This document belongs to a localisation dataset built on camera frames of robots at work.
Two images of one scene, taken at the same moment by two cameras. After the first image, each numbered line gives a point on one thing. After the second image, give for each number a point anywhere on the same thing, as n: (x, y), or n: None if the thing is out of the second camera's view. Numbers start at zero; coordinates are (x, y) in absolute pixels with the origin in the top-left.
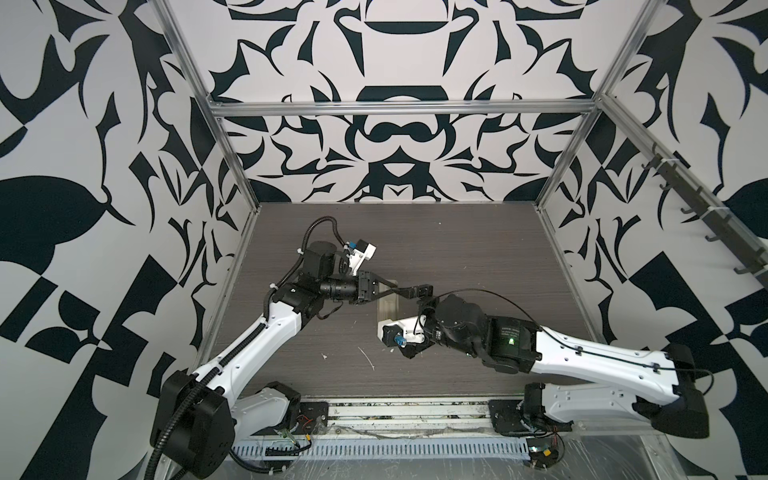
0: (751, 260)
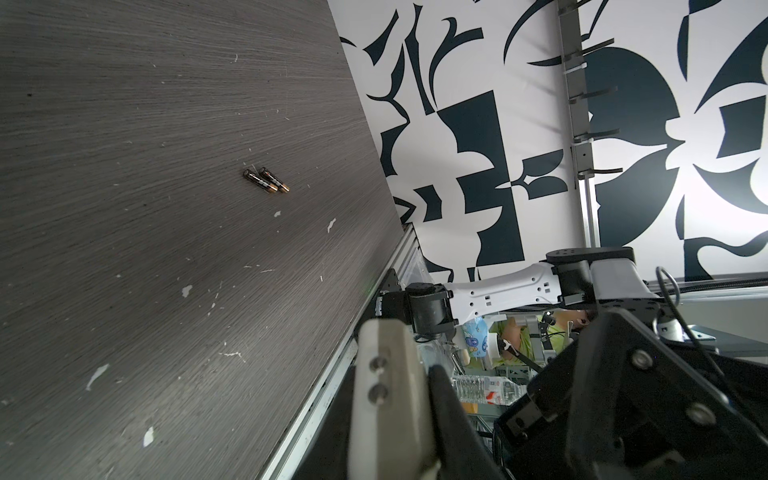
0: (581, 135)
